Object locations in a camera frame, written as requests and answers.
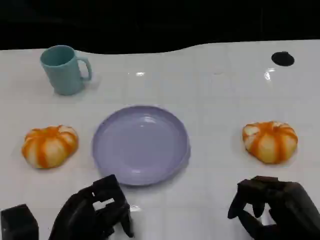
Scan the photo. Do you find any lilac plate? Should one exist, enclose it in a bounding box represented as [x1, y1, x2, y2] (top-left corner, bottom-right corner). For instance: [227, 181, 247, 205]
[91, 105, 192, 187]

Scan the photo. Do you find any pale green mug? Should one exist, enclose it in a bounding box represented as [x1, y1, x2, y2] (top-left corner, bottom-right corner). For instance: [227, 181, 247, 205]
[39, 44, 93, 96]

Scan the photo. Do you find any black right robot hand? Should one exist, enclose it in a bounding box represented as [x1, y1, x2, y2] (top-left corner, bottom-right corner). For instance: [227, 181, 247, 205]
[227, 175, 320, 240]

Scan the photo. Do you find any black round table grommet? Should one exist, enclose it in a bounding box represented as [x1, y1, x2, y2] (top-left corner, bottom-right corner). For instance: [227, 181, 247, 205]
[271, 51, 295, 67]

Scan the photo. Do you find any orange white toy bread roll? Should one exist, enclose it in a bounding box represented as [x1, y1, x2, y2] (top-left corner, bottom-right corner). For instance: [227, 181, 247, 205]
[21, 124, 80, 170]
[241, 120, 299, 165]

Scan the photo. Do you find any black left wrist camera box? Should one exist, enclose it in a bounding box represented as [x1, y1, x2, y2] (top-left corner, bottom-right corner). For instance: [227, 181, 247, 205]
[0, 203, 40, 240]

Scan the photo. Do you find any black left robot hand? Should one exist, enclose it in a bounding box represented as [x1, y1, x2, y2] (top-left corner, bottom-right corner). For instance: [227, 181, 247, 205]
[48, 174, 135, 240]

